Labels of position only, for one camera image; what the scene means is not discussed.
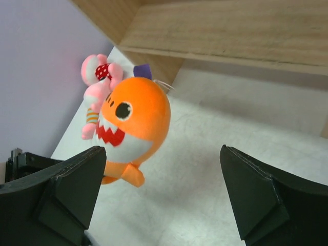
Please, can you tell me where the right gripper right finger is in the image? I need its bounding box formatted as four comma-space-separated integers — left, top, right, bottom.
220, 145, 327, 245

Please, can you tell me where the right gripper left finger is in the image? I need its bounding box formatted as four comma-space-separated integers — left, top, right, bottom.
1, 146, 106, 245

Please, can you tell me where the orange shark plush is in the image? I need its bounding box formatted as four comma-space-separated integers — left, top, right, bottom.
92, 64, 171, 187

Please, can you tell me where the wooden three-tier shelf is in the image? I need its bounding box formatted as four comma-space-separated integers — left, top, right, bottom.
70, 0, 328, 139

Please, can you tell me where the pink plush striped shirt left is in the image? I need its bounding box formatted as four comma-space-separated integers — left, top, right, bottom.
81, 76, 123, 140

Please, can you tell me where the pink plush red polka-dot shirt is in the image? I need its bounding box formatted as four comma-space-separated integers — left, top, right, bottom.
80, 54, 124, 89

